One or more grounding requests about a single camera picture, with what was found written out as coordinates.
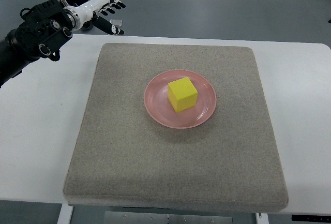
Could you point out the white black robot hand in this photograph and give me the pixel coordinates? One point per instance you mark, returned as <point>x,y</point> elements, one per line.
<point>90,11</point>

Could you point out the yellow foam block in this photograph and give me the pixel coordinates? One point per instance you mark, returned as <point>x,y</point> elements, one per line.
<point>182,94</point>

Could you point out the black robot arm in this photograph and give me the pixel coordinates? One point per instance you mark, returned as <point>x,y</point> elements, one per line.
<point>46,28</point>

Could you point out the small metal floor plate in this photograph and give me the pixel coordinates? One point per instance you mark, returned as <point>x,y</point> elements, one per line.
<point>116,22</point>

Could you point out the pink plate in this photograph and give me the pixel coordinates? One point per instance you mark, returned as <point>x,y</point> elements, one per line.
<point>159,108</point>

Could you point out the grey felt mat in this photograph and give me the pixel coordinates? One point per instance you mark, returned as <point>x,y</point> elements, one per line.
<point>220,159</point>

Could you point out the white left table leg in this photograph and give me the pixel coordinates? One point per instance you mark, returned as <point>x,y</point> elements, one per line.
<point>65,214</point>

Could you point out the black table control panel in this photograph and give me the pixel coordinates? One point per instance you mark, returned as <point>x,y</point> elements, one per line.
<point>311,218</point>

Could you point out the metal table base bracket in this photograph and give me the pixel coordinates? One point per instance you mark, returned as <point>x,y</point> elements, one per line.
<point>131,217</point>

